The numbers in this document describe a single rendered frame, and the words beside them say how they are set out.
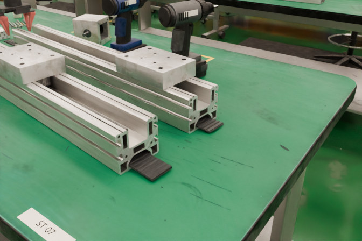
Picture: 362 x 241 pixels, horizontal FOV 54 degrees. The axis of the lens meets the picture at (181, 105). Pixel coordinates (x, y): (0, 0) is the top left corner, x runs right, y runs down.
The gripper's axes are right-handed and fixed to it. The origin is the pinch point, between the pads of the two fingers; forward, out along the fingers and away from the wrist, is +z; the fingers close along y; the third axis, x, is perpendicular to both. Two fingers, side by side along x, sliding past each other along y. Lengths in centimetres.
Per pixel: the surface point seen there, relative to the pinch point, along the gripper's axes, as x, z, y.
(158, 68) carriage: -77, -7, -4
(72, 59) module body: -41.8, -0.3, -3.9
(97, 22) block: -22.5, -3.3, 18.7
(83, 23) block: -17.8, -2.6, 16.1
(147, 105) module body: -74, 3, -5
